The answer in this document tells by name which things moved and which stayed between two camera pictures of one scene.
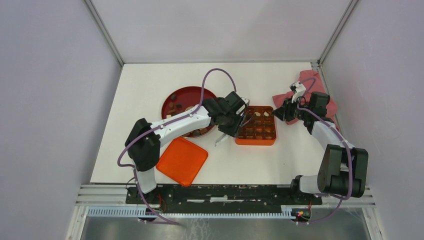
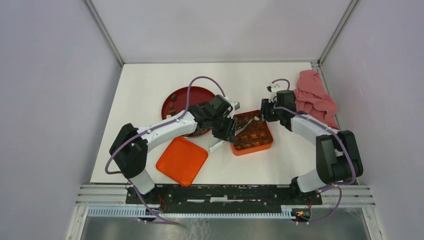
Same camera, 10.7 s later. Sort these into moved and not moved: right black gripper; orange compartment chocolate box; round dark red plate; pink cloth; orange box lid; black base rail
Moved: right black gripper; orange compartment chocolate box
Not moved: round dark red plate; orange box lid; pink cloth; black base rail
